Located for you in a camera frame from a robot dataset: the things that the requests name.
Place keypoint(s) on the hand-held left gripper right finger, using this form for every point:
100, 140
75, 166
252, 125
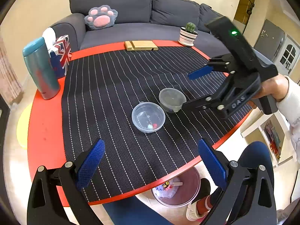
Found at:
211, 160

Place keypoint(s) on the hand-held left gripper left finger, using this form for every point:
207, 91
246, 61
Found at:
90, 164

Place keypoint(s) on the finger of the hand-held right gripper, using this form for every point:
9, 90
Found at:
196, 103
199, 73

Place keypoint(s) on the clear round lidded container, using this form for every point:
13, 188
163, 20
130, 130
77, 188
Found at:
171, 97

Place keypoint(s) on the pink trash bin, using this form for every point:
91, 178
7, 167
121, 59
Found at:
187, 187

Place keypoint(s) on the person's right forearm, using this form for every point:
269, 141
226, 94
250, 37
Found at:
294, 107

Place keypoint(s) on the person's right hand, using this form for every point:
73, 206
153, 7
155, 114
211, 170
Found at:
277, 86

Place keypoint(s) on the grey door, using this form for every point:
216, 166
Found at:
269, 39

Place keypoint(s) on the white saucer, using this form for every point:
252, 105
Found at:
184, 43

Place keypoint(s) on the black and white slipper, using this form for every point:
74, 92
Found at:
199, 192

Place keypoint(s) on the cactus in striped pot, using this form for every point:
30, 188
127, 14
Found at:
187, 35

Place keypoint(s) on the person's right leg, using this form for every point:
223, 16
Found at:
253, 154

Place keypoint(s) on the person's leg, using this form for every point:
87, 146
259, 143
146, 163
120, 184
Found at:
131, 213
253, 154

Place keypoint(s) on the white panelled door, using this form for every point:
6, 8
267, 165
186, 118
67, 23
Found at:
289, 54

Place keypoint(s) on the brown door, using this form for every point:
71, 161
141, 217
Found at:
243, 7

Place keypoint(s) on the clear round open container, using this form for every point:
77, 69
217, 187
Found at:
145, 114

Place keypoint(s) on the white plastic bag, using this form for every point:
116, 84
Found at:
164, 192

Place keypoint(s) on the white toy shelf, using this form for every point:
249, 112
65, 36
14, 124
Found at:
269, 138

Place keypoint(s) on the person's left leg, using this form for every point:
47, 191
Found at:
131, 213

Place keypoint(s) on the wooden phone stand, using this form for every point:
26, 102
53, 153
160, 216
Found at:
140, 45

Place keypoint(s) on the yellow stool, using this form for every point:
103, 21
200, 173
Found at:
23, 126

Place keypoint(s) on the dark grey sofa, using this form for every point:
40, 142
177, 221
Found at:
131, 30

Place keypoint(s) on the black striped table mat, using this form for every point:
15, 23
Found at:
112, 84

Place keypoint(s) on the teal thermos bottle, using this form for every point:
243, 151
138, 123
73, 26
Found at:
41, 70

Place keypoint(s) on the flag print tissue box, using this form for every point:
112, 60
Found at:
61, 56

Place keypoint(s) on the grey pink paw cushion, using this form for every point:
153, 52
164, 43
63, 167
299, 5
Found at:
100, 18

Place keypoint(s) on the patterned curtain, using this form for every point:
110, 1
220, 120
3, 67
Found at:
10, 75

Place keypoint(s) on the white tissue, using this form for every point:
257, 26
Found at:
49, 36

